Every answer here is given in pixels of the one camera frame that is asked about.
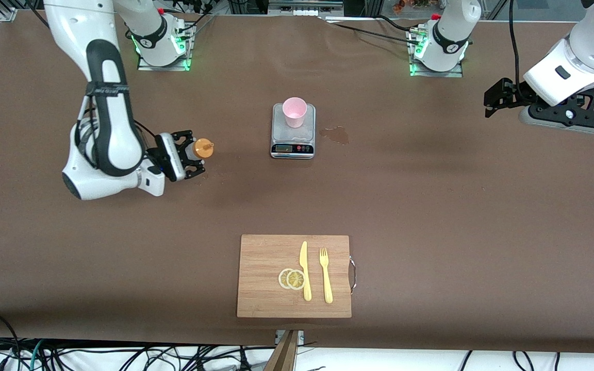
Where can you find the translucent orange-capped sauce bottle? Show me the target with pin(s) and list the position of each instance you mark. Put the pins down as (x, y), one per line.
(203, 148)

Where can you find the pink plastic cup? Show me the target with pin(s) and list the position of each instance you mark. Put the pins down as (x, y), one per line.
(295, 119)

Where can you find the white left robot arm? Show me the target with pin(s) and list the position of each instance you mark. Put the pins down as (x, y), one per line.
(591, 46)

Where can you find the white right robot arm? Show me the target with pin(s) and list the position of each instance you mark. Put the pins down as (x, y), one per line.
(111, 129)

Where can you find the silver digital kitchen scale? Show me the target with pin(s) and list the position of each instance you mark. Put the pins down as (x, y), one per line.
(281, 135)

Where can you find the bamboo cutting board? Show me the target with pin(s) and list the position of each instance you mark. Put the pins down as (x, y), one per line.
(261, 257)

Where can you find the yellow plastic knife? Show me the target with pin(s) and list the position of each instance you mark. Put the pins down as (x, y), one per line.
(303, 257)

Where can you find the lemon slice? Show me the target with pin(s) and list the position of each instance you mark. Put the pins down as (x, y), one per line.
(295, 280)
(282, 279)

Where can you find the white power strip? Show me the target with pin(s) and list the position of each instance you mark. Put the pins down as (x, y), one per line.
(302, 11)

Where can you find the yellow plastic fork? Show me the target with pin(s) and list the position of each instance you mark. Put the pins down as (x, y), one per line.
(328, 288)

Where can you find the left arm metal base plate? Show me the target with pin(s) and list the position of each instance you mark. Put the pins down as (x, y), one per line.
(451, 73)

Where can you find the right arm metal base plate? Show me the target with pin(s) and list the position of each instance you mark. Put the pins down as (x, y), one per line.
(145, 66)

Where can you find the small metal bracket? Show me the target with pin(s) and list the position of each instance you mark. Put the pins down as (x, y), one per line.
(279, 337)

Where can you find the wooden post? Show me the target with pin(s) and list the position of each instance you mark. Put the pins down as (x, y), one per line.
(284, 355)

